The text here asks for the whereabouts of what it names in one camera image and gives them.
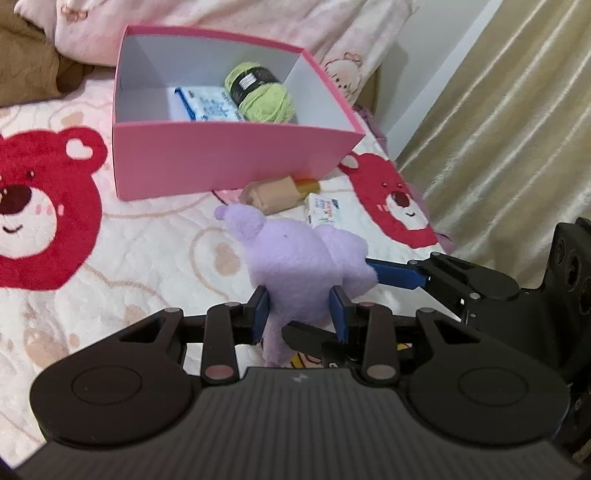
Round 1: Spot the red bear printed blanket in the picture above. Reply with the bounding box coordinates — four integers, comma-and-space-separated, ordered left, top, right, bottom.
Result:
0, 76, 451, 467

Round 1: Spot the golden curtain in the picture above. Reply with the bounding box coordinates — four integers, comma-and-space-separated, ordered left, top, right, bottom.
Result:
397, 0, 591, 291

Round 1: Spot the small white tissue pack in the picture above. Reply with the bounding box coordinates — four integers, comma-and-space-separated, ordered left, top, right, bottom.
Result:
305, 193, 345, 228

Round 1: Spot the brown pillow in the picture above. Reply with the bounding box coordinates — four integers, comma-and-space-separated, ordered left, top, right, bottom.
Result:
0, 18, 93, 109

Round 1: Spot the purple plush toy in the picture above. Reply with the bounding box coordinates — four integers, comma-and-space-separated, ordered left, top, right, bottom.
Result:
213, 202, 379, 367

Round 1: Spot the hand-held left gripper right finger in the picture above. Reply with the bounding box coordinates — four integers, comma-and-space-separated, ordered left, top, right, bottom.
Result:
329, 285, 490, 384

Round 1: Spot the green yarn ball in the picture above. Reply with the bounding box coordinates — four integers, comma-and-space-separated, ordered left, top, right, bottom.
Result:
224, 61, 296, 124

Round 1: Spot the beige foundation bottle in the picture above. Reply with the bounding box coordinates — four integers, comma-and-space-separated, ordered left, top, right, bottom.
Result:
242, 175, 320, 215

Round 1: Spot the blue wet wipes pack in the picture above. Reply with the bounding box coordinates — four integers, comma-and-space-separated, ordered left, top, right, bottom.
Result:
173, 85, 245, 123

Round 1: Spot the beige headboard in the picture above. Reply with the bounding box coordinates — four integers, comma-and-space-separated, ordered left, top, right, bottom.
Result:
355, 65, 385, 114

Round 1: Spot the pink cardboard box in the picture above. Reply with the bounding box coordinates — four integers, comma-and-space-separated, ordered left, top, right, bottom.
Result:
112, 25, 366, 201

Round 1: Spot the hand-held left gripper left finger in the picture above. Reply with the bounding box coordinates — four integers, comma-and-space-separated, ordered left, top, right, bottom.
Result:
117, 286, 271, 386

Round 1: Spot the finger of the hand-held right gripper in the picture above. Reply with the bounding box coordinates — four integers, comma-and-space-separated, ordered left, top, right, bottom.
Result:
281, 322, 365, 365
365, 251, 522, 301

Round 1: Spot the pink puppy print pillow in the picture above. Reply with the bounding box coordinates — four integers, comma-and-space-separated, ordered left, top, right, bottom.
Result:
14, 0, 419, 109

